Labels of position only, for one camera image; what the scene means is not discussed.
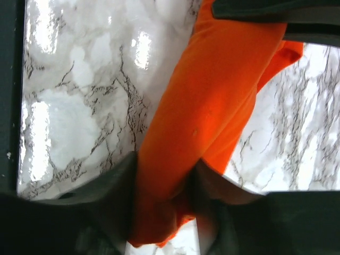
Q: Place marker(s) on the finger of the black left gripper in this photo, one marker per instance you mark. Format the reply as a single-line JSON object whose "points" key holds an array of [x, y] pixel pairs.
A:
{"points": [[322, 34], [303, 12]]}

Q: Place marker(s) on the orange t shirt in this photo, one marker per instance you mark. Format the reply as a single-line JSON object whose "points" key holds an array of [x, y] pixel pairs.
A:
{"points": [[201, 115]]}

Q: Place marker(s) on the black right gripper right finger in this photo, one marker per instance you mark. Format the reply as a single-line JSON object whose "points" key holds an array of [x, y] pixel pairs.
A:
{"points": [[231, 220]]}

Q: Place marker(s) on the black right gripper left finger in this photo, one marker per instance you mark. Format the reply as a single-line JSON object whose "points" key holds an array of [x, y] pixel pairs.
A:
{"points": [[92, 219]]}

